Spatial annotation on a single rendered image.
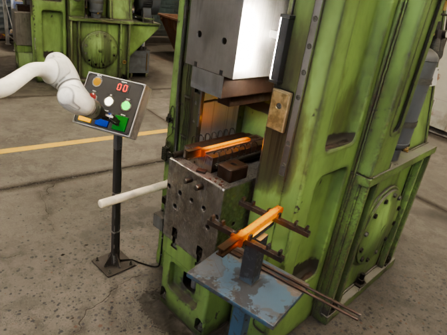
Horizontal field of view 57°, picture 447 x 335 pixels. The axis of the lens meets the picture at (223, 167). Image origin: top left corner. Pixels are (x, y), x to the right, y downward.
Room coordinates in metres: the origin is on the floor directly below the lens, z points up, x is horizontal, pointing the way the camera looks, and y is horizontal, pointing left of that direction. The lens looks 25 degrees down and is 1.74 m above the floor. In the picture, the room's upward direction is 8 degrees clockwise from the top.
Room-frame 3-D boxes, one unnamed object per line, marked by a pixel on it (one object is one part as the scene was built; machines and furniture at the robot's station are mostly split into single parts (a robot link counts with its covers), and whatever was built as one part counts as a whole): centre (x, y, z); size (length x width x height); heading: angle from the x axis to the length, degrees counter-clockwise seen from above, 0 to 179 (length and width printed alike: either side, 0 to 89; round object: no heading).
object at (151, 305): (1.74, 0.16, 0.01); 0.58 x 0.39 x 0.01; 49
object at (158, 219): (2.10, 0.32, 0.36); 0.09 x 0.07 x 0.12; 49
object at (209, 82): (1.93, -0.01, 1.32); 0.42 x 0.20 x 0.10; 139
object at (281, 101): (1.66, -0.19, 1.27); 0.09 x 0.02 x 0.17; 49
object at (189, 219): (1.90, -0.06, 0.69); 0.56 x 0.38 x 0.45; 139
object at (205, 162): (1.93, -0.01, 0.96); 0.42 x 0.20 x 0.09; 139
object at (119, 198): (1.93, 0.45, 0.62); 0.44 x 0.05 x 0.05; 139
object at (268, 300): (1.30, -0.16, 0.67); 0.40 x 0.30 x 0.02; 58
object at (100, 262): (2.08, 0.60, 0.05); 0.22 x 0.22 x 0.09; 49
